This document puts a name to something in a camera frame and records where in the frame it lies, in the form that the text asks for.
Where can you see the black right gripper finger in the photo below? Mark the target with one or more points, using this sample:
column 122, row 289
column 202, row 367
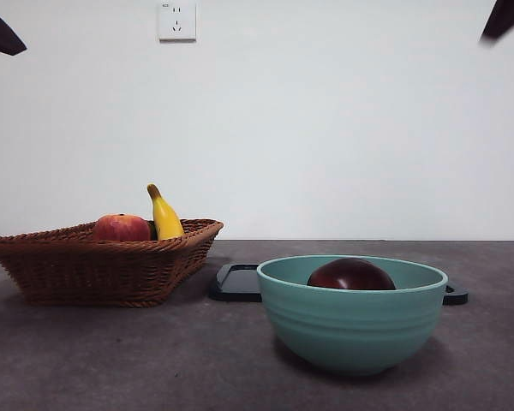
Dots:
column 507, row 17

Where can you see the dark red plum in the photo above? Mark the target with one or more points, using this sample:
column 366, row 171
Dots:
column 351, row 276

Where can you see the teal ribbed bowl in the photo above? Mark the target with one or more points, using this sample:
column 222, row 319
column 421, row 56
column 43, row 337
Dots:
column 351, row 329

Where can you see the red orange peach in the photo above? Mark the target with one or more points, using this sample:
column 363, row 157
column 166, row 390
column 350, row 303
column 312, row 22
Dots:
column 122, row 227

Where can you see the yellow banana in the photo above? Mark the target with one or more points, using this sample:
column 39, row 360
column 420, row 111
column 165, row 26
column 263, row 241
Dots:
column 166, row 220

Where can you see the dark green fruit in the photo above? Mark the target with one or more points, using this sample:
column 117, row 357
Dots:
column 153, row 232

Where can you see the brown wicker basket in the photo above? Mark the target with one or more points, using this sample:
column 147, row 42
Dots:
column 98, row 274

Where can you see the dark rectangular tray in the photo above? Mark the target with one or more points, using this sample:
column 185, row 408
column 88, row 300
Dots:
column 235, row 287

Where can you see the white wall socket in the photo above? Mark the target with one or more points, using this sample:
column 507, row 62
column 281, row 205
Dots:
column 177, row 21

